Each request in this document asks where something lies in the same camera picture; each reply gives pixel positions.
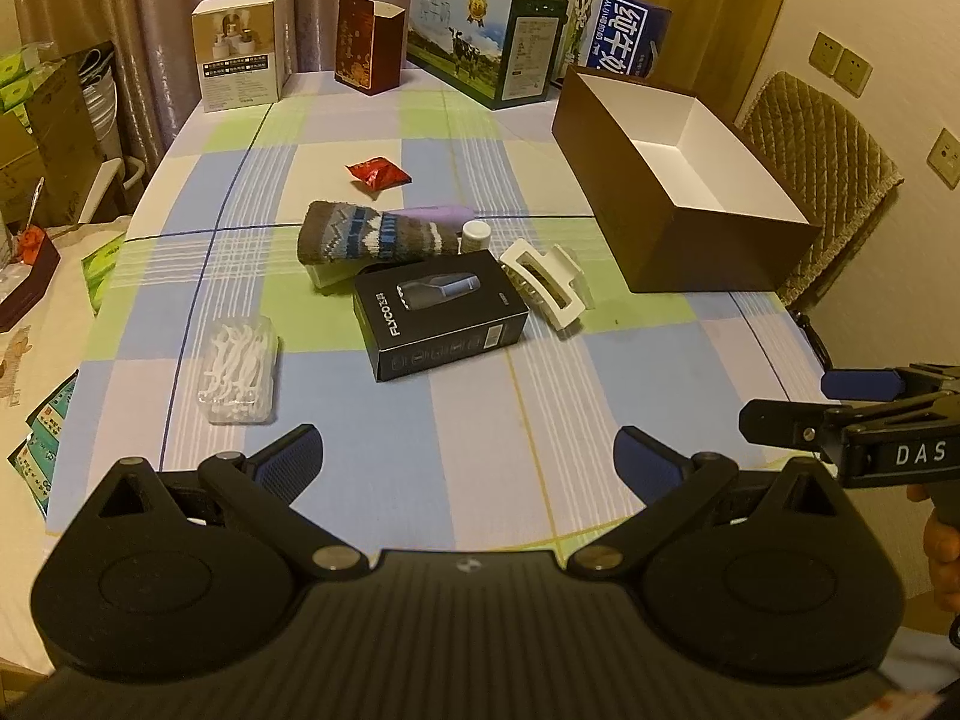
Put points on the brown storage box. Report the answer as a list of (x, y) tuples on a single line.
[(712, 255)]

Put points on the purple tube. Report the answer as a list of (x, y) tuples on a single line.
[(442, 211)]

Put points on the blue milk carton box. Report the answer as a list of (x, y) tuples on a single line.
[(622, 30)]

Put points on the open dark red carton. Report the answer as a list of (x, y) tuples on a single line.
[(364, 45)]

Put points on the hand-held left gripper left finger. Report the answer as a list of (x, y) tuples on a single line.
[(296, 451)]

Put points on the white product box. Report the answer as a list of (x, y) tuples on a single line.
[(240, 52)]

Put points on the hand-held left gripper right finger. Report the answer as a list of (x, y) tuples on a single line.
[(645, 459)]

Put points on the white hair claw clip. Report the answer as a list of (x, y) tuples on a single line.
[(555, 292)]

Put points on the person's right hand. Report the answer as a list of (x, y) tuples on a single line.
[(941, 562)]

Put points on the green tissue pack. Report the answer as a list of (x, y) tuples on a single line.
[(101, 274)]

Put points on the red snack packet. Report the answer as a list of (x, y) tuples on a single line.
[(379, 174)]

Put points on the green tissue packs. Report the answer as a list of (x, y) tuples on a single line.
[(22, 75)]

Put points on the small white bottle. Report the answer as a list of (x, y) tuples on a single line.
[(475, 238)]

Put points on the small orange item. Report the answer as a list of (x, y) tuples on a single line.
[(30, 244)]

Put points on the brown patterned knitted sock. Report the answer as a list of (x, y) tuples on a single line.
[(360, 232)]

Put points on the dark red tray box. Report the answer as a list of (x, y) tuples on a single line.
[(26, 285)]

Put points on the stacked metal pots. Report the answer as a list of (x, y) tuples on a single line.
[(100, 105)]

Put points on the thin pen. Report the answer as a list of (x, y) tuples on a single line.
[(34, 202)]

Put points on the quilted beige chair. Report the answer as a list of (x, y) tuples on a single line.
[(817, 157)]

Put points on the checked tablecloth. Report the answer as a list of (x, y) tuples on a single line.
[(487, 435)]

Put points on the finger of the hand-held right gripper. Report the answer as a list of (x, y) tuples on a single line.
[(862, 383), (780, 421)]

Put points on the clear floss pick box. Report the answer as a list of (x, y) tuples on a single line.
[(236, 371)]

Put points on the green milk carton box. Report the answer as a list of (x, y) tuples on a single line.
[(472, 37)]

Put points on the black shaver box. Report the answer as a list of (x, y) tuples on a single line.
[(450, 337)]

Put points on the beige wall socket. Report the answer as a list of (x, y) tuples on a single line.
[(823, 54), (945, 157), (853, 71)]

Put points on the green printed packet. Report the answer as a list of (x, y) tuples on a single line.
[(34, 446), (54, 401), (34, 491)]

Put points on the beige printed cloth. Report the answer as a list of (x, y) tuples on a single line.
[(45, 349)]

